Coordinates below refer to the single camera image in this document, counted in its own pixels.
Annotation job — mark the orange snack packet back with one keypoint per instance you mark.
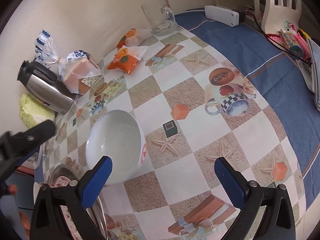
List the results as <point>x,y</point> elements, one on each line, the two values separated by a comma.
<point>134,37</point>

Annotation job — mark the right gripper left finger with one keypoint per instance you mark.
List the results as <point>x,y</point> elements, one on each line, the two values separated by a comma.
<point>48,221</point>

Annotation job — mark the white power strip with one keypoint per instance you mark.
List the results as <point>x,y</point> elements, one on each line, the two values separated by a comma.
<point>222,15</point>

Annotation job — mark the bagged sliced bread loaf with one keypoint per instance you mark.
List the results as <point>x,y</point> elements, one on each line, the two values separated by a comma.
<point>78,70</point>

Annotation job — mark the white plastic chair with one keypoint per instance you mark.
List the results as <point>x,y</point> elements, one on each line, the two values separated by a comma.
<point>278,15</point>

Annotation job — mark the plain white bowl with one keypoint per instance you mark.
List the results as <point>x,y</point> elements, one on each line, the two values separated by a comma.
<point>117,135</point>

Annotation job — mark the person's left hand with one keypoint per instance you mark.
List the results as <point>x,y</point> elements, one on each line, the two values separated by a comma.
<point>24,219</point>

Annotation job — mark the colourful toy bundle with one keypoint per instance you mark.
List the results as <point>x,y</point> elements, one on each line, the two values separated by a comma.
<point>290,40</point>

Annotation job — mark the pink floral plate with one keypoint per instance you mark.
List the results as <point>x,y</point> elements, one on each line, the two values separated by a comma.
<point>70,223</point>

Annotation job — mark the clear glass mug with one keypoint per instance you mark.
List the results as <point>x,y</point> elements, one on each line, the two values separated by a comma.
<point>160,16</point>

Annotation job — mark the white bowl red strawberries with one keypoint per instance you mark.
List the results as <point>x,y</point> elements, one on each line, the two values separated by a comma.
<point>61,181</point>

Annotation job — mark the checkered vinyl table cover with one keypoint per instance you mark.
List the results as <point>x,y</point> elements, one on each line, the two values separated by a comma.
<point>194,106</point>

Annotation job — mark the napa cabbage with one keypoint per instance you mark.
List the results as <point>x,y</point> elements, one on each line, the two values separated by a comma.
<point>32,112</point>

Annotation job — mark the orange snack packet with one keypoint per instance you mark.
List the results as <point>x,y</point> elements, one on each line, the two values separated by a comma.
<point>127,58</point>
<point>134,37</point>

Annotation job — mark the large stainless steel basin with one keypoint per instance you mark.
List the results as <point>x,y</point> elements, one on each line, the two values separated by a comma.
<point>97,206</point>

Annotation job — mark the orange snack packet front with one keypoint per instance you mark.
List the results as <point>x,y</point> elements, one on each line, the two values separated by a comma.
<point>127,58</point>

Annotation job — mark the stainless steel thermos jug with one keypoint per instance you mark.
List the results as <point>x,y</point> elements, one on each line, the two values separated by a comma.
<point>45,86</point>

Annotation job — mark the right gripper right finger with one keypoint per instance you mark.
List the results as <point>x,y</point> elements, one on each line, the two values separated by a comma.
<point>278,219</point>

